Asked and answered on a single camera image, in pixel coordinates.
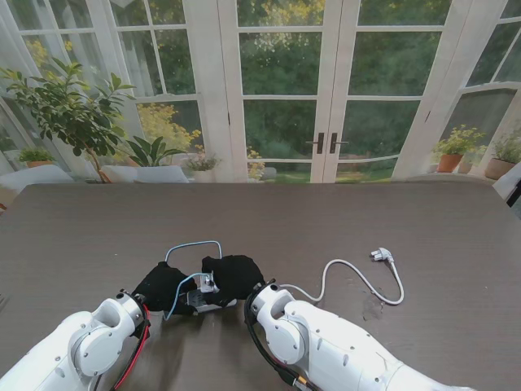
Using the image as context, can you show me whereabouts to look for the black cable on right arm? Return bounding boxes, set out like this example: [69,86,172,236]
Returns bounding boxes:
[243,292,302,386]

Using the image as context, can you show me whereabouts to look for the printed garden window backdrop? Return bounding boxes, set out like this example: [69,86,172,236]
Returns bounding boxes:
[0,0,521,184]

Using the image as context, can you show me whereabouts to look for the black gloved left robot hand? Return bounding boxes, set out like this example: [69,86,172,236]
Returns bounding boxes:
[132,261,200,317]

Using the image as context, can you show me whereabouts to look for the white power cord with plug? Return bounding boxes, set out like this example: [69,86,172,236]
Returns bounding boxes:
[280,247,405,305]

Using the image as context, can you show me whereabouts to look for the white power strip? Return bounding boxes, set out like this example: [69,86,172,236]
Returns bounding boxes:
[185,288,239,314]

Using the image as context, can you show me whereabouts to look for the red cable on left arm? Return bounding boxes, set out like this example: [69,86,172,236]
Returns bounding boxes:
[113,305,150,391]

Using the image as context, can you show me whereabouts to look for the grey USB charger block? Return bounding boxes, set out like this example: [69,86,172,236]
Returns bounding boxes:
[197,273,219,294]

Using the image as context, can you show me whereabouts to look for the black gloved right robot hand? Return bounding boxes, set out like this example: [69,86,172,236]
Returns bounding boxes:
[201,254,265,309]

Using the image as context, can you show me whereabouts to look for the light blue USB cable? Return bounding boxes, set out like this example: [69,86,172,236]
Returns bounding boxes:
[161,239,224,323]

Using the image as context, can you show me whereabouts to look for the white board with black edge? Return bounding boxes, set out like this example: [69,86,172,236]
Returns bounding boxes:
[492,160,521,209]

